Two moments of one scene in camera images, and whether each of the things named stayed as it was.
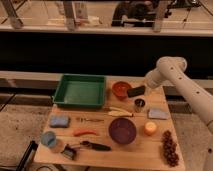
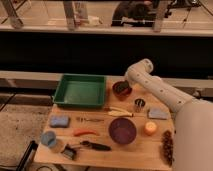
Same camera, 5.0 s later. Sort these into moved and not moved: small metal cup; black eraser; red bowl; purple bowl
Moved: black eraser
Not moved: small metal cup; purple bowl; red bowl
